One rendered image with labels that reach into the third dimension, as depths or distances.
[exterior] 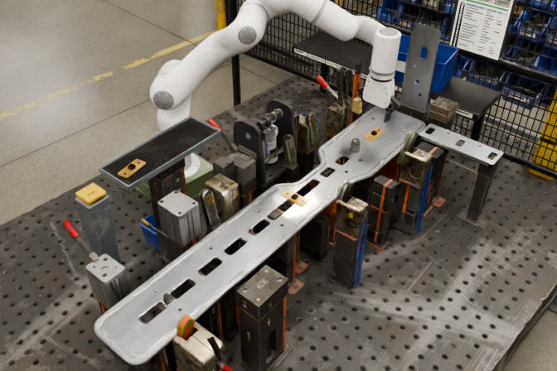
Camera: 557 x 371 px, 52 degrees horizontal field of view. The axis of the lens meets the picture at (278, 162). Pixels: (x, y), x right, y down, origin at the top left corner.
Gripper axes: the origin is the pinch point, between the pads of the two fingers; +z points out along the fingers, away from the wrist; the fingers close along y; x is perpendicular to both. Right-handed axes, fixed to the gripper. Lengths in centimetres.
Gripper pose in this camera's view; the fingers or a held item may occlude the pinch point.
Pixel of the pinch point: (375, 113)
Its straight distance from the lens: 208.6
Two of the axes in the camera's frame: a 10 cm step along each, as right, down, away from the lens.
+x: 6.4, -4.5, 6.2
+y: 7.7, 4.0, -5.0
